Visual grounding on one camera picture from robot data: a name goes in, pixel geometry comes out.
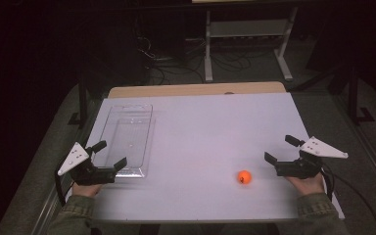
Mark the clear plastic container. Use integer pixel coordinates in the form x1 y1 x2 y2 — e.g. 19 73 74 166
92 104 156 179

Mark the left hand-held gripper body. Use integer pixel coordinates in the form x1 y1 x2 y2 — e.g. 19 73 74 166
57 141 118 187

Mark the white metal desk frame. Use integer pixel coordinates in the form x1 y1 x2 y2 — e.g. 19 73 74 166
204 7 299 82

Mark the person's right hand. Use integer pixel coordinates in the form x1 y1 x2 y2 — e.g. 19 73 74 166
285 172 326 197

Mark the person's left hand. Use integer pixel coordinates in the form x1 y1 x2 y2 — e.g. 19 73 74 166
71 182 104 199

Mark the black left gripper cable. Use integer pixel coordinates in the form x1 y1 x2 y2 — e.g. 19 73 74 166
54 169 76 208

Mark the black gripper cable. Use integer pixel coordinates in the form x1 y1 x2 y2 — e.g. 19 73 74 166
54 169 76 208
319 163 376 235

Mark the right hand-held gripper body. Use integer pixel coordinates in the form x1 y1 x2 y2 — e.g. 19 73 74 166
274 136 350 180

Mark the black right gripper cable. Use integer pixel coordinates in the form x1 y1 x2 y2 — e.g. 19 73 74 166
319 163 376 235

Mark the orange ball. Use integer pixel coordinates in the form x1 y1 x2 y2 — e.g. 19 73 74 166
236 169 253 185

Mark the black metal stand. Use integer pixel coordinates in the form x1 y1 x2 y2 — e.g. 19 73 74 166
68 74 89 128
347 65 376 125

